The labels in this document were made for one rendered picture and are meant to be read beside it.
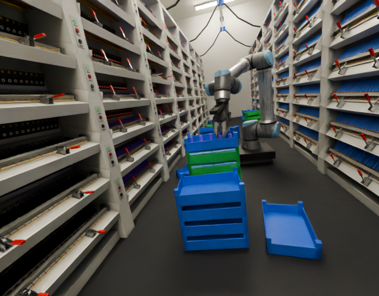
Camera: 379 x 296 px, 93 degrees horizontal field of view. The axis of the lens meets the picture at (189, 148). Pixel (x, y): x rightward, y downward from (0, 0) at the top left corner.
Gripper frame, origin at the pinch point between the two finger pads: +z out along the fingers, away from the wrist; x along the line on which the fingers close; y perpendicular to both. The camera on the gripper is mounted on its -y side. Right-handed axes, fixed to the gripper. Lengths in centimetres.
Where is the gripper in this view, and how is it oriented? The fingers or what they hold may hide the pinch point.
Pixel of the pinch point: (220, 135)
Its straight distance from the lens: 104.8
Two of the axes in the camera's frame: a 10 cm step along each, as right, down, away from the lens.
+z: -0.1, 10.0, 0.4
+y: 5.9, -0.3, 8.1
